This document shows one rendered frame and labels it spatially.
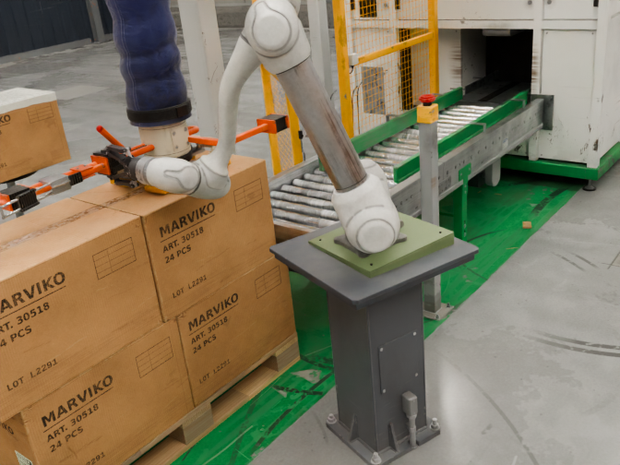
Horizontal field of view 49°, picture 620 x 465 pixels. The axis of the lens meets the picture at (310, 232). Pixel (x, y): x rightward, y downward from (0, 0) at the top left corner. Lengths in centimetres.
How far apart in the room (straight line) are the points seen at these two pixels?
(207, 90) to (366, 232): 226
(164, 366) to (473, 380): 124
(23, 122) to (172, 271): 197
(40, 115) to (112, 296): 210
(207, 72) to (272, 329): 168
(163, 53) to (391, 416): 146
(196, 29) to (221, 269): 177
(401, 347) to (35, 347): 115
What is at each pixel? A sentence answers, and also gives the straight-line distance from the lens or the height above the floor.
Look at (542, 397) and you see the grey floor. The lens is 284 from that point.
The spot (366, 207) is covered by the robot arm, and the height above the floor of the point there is 101.
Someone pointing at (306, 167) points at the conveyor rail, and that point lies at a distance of 362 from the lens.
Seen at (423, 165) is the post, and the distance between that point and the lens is 302.
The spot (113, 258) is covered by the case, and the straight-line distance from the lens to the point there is 221.
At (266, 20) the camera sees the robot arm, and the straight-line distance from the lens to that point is 174.
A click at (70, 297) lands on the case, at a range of 215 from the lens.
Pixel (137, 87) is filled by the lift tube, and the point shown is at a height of 130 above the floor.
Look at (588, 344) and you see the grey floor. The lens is 317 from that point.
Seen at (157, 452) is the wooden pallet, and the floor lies 2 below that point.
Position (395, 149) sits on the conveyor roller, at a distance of 389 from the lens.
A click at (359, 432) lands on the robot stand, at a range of 257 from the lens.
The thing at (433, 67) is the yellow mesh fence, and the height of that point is 77.
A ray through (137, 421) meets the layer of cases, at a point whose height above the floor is 26.
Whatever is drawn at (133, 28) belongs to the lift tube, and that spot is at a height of 149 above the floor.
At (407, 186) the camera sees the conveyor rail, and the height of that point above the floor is 59.
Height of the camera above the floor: 173
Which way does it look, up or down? 24 degrees down
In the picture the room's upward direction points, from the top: 6 degrees counter-clockwise
